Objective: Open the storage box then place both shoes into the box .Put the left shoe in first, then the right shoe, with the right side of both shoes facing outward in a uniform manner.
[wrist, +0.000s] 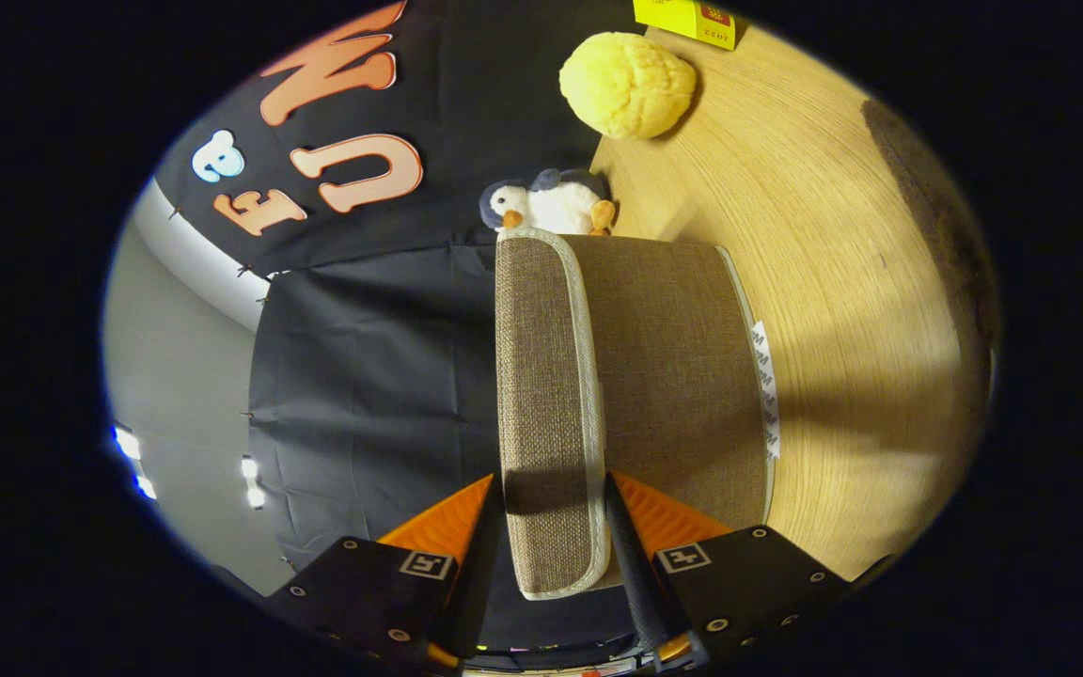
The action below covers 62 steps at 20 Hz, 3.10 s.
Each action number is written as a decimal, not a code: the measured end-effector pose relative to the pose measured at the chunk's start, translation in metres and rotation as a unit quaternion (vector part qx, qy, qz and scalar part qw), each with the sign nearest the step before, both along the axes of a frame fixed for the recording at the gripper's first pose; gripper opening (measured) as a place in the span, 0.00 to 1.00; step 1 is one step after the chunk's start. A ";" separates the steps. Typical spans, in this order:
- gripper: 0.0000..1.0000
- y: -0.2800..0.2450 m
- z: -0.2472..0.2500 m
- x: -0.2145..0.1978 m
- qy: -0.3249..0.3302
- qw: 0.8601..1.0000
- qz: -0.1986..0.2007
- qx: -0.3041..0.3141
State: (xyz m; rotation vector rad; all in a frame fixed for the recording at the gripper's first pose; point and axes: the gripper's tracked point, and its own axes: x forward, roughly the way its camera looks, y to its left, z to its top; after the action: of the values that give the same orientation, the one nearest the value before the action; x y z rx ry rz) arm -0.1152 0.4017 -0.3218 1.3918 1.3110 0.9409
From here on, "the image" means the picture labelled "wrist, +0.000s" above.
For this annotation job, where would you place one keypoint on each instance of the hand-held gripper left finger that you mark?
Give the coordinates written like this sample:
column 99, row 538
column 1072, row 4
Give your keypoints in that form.
column 478, row 583

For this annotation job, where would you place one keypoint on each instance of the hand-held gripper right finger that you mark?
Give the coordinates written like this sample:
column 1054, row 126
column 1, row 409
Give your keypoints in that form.
column 631, row 574

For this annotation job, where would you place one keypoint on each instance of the brown fabric storage box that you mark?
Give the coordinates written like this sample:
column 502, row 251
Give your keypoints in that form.
column 664, row 376

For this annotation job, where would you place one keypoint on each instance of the penguin plush toy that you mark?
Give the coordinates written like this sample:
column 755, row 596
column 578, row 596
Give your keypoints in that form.
column 551, row 205

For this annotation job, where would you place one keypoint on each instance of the yellow plush bread toy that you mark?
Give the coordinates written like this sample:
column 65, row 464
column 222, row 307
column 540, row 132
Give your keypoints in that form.
column 626, row 85

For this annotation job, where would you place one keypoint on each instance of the yellow book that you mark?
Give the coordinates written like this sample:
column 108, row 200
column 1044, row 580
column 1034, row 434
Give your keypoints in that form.
column 682, row 14

